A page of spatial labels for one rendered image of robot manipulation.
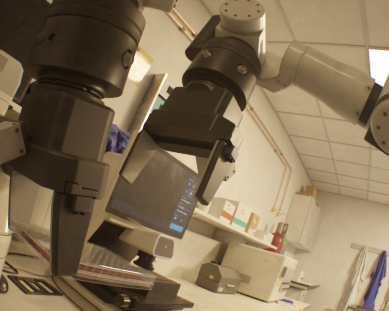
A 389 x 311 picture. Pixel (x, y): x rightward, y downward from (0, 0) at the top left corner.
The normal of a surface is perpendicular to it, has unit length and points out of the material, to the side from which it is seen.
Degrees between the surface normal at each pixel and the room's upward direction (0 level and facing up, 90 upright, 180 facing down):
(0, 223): 50
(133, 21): 88
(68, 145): 90
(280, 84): 159
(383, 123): 150
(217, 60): 79
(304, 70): 129
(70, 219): 90
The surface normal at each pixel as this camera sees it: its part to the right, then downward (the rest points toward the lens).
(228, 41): -0.11, -0.45
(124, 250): 0.54, 0.54
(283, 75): -0.65, 0.71
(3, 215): 0.82, -0.47
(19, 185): 0.78, 0.15
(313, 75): -0.61, 0.28
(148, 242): -0.51, -0.55
